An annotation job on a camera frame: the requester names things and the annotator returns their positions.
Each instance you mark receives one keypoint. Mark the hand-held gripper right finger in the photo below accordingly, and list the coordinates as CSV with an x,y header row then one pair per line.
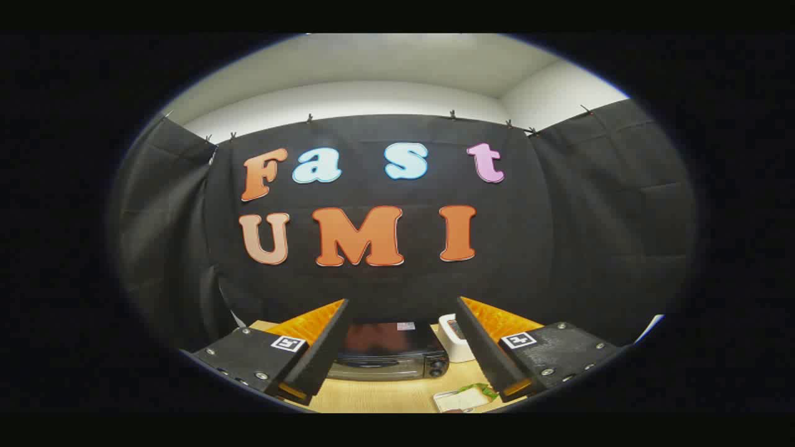
x,y
481,344

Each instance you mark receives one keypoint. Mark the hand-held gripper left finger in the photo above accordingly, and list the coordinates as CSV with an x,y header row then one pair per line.
x,y
323,347

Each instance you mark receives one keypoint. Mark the black toaster oven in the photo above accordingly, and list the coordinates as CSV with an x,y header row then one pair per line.
x,y
385,367

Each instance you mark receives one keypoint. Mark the white box container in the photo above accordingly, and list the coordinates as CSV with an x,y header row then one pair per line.
x,y
453,347

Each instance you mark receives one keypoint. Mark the white rectangular plate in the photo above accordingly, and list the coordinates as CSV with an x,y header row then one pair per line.
x,y
456,403

